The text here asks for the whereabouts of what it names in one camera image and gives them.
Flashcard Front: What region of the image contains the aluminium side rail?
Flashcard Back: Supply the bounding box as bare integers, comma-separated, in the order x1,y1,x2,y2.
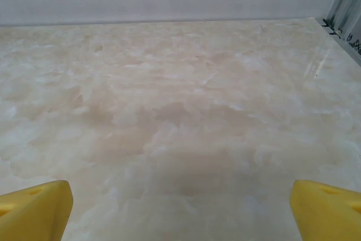
337,28,361,57

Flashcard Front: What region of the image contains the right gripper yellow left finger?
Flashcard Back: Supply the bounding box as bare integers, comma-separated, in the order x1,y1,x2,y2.
0,179,74,241

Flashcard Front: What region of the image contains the small black corner bracket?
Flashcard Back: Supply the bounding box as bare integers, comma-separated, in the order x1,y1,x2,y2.
322,18,341,37

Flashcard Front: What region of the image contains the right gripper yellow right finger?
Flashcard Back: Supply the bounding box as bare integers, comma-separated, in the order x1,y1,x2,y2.
290,179,361,241

